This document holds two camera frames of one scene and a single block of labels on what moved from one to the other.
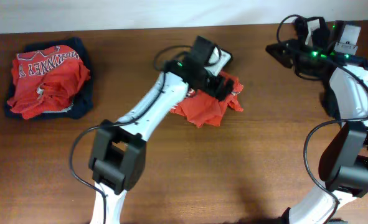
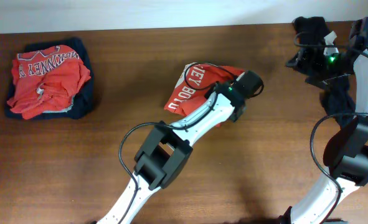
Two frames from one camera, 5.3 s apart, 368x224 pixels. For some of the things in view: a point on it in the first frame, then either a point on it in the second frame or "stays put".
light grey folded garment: x=64 y=110 stays put
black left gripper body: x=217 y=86 -> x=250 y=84
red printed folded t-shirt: x=47 y=80 stays put
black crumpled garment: x=315 y=55 stays put
